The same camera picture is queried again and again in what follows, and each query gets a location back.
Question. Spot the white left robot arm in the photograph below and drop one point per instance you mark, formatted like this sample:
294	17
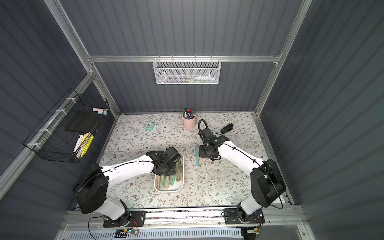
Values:
92	190

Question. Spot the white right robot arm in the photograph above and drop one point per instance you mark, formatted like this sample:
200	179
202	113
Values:
266	180

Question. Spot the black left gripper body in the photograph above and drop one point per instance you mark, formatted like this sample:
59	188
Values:
163	170

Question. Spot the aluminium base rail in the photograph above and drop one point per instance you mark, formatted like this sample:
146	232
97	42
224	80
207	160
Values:
187	218

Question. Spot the white oval storage box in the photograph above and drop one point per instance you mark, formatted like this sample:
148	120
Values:
171	184

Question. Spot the black notebook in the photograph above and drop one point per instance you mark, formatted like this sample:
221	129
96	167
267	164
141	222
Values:
84	122

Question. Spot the pink pen cup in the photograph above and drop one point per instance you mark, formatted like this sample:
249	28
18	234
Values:
189	124

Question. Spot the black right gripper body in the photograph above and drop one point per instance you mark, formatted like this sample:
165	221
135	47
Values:
207	153

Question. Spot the yellow highlighter pack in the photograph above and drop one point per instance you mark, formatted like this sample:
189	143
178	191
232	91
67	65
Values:
85	143

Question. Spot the teal fruit knife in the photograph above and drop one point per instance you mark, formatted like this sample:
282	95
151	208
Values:
197	156

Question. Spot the black wire wall basket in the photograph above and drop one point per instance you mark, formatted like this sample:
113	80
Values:
69	132

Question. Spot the white wire mesh basket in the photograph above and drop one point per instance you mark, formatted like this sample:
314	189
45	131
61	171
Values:
187	73

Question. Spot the black stapler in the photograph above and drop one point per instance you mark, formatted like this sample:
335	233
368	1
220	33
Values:
227	129

